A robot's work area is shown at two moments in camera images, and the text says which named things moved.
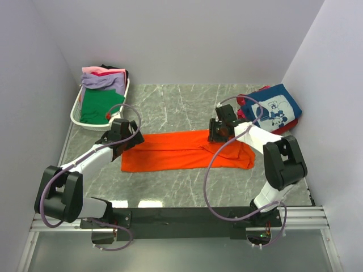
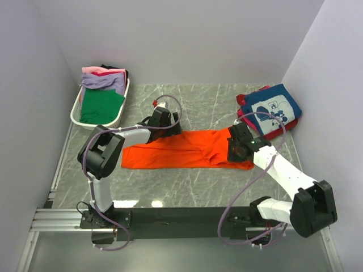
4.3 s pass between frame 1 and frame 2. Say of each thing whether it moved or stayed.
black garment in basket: stayed
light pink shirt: stayed
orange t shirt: stayed
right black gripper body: moved
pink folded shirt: stayed
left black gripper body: moved
